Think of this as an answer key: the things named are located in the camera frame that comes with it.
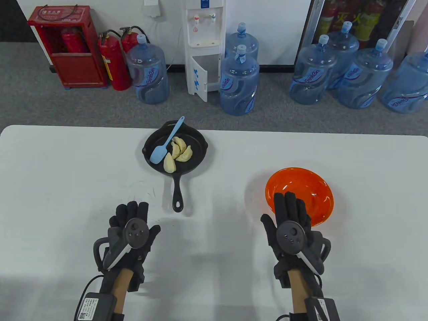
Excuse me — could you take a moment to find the person's left hand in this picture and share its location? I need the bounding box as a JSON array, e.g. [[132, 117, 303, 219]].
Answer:
[[109, 201, 161, 291]]

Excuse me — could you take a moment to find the person's right hand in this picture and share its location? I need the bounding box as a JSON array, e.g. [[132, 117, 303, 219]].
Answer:
[[260, 191, 323, 288]]

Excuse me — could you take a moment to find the orange plastic bowl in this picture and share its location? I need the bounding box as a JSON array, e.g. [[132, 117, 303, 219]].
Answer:
[[265, 167, 334, 227]]

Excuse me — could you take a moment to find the blue dessert shovel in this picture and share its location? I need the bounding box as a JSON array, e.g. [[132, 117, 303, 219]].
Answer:
[[149, 116, 185, 164]]

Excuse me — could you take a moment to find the black frying pan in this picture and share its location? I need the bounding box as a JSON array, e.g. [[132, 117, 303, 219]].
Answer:
[[142, 120, 209, 213]]

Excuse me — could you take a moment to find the person's left forearm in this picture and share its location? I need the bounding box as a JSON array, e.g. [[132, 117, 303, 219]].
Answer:
[[112, 269, 132, 315]]

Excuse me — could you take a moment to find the person's right forearm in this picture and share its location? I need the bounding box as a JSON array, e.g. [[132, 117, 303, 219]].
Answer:
[[288, 270, 313, 315]]

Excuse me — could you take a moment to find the row of blue water jugs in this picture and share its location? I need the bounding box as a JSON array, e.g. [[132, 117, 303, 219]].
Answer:
[[125, 21, 428, 117]]

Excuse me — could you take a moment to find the red fire extinguisher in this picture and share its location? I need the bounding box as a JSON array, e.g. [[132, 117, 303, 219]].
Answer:
[[61, 27, 84, 54], [120, 26, 151, 56], [98, 29, 131, 91]]

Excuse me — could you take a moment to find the red fire extinguisher cabinet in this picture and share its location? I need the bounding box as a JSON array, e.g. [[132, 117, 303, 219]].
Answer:
[[27, 5, 109, 89]]

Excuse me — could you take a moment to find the white water dispenser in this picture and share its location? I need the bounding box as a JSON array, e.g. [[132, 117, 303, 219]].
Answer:
[[185, 0, 227, 103]]

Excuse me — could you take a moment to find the fire safety poster board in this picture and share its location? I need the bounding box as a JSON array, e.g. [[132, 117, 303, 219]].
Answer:
[[294, 0, 418, 66]]

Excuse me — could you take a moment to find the white wall adapter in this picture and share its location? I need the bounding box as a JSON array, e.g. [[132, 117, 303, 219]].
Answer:
[[144, 0, 162, 17]]

